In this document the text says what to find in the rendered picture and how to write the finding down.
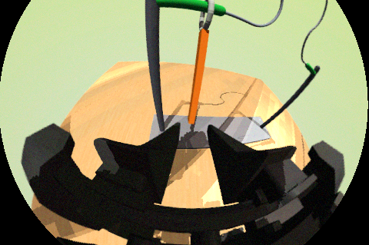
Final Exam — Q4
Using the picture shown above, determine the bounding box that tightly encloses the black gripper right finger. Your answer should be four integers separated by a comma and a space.
207, 125, 298, 205

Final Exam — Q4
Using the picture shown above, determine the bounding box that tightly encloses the orange-brown handle with grey loop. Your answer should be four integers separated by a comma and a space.
188, 0, 215, 123

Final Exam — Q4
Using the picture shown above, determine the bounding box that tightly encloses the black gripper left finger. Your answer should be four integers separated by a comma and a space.
93, 123, 181, 204

